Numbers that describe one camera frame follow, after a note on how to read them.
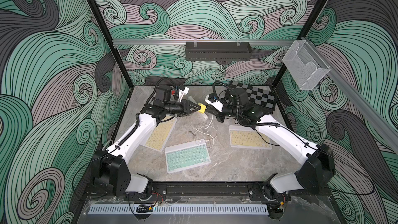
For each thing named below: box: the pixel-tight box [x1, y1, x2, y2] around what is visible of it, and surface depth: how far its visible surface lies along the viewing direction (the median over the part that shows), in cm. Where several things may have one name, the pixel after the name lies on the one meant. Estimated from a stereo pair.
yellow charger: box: [197, 102, 207, 114], surface depth 74 cm
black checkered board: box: [229, 80, 277, 115], surface depth 112 cm
